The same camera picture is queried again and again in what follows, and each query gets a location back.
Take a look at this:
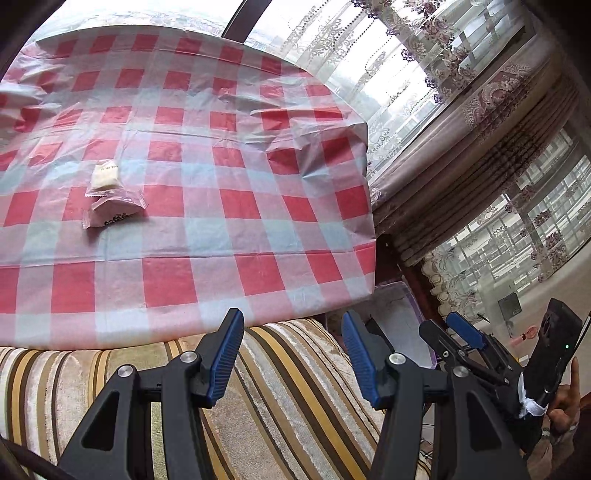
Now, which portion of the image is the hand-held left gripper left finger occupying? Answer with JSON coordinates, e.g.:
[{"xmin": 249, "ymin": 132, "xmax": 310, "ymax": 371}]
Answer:
[{"xmin": 58, "ymin": 308, "xmax": 245, "ymax": 480}]

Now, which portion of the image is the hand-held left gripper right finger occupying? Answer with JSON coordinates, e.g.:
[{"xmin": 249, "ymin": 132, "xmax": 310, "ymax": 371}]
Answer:
[{"xmin": 341, "ymin": 309, "xmax": 532, "ymax": 480}]

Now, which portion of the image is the pink patterned curtain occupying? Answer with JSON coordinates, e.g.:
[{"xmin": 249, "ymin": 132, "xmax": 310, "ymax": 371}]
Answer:
[{"xmin": 369, "ymin": 37, "xmax": 591, "ymax": 264}]

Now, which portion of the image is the red white checkered tablecloth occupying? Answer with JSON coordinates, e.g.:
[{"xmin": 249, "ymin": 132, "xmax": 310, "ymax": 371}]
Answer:
[{"xmin": 0, "ymin": 34, "xmax": 377, "ymax": 352}]

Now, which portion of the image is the sheer lace curtain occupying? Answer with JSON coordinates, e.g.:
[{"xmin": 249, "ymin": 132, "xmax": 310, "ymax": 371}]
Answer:
[
  {"xmin": 249, "ymin": 0, "xmax": 527, "ymax": 185},
  {"xmin": 422, "ymin": 129, "xmax": 591, "ymax": 324}
]

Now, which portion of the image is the white snack packet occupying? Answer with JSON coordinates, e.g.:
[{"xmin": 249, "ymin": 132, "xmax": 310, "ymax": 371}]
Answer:
[{"xmin": 85, "ymin": 158, "xmax": 120, "ymax": 197}]

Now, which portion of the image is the black cable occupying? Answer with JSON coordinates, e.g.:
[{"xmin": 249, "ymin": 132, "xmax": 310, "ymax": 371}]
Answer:
[{"xmin": 0, "ymin": 438, "xmax": 61, "ymax": 480}]

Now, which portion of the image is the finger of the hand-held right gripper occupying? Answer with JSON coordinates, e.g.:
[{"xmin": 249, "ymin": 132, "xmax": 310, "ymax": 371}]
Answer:
[
  {"xmin": 445, "ymin": 311, "xmax": 513, "ymax": 370},
  {"xmin": 418, "ymin": 320, "xmax": 509, "ymax": 388}
]

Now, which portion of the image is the purple cardboard box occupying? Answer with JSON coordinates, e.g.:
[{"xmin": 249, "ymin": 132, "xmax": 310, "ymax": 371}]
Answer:
[{"xmin": 325, "ymin": 281, "xmax": 439, "ymax": 370}]

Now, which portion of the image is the pink snack packet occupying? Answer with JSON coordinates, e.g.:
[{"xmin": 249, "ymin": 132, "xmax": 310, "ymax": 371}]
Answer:
[{"xmin": 82, "ymin": 190, "xmax": 148, "ymax": 230}]

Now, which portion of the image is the striped plush blanket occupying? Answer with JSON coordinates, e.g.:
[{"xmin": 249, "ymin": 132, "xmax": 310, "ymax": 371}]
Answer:
[{"xmin": 0, "ymin": 316, "xmax": 435, "ymax": 480}]

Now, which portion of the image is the person's right hand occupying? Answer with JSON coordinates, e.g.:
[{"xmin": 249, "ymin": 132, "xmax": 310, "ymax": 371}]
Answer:
[{"xmin": 542, "ymin": 357, "xmax": 585, "ymax": 435}]

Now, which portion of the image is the brown window frame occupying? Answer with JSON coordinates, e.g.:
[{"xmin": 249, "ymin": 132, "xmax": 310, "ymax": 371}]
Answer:
[{"xmin": 222, "ymin": 0, "xmax": 273, "ymax": 40}]

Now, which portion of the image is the dark square floor object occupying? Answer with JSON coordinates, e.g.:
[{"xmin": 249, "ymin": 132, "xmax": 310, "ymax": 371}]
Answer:
[{"xmin": 498, "ymin": 295, "xmax": 522, "ymax": 319}]

